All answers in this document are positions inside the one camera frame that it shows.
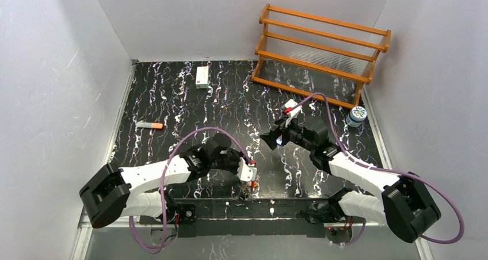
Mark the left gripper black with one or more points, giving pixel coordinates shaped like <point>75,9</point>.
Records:
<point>236,161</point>

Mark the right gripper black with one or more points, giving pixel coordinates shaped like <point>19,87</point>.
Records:
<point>279,135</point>

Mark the blue key tag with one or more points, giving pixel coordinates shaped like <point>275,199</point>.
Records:
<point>279,141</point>

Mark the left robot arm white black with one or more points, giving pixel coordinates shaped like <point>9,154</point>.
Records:
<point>115,192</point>

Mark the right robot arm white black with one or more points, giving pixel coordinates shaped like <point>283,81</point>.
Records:
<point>402,203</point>

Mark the white red small box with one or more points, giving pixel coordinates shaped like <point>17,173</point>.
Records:
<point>202,77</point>

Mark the orange grey marker pen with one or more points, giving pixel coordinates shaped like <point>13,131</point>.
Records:
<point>149,125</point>

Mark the white blue round jar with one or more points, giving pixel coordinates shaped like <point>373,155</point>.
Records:
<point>356,116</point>

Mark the orange wooden shelf rack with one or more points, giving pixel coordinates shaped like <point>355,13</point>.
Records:
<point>305,53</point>

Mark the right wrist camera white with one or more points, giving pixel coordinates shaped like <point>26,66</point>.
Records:
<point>291,109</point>

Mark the aluminium frame rail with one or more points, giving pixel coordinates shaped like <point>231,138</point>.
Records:
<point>254,229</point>

